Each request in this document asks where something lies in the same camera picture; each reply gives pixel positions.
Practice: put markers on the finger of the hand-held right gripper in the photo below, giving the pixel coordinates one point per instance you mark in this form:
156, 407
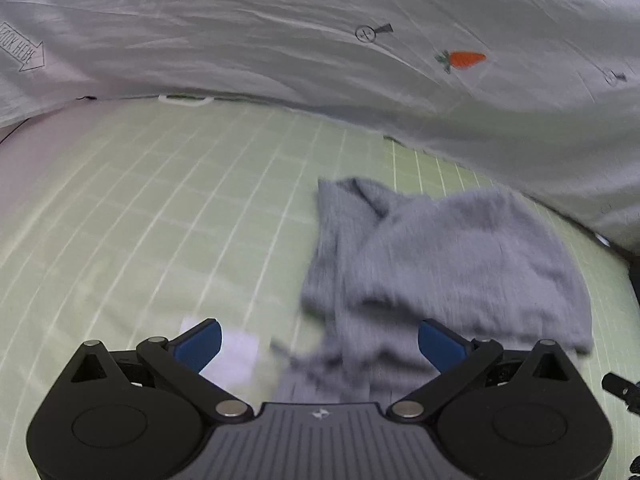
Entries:
622, 391

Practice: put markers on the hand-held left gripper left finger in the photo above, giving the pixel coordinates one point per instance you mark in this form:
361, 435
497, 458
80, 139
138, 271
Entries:
199, 346

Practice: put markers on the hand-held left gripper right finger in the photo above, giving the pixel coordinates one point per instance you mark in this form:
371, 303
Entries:
441, 347

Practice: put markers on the grey zip hoodie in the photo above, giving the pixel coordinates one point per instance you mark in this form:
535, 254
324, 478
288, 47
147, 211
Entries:
450, 260

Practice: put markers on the green grid mat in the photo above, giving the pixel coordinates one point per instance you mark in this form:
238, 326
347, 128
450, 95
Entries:
150, 210

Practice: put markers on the white carrot print blanket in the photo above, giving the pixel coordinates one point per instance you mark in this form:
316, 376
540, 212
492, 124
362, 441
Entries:
320, 50

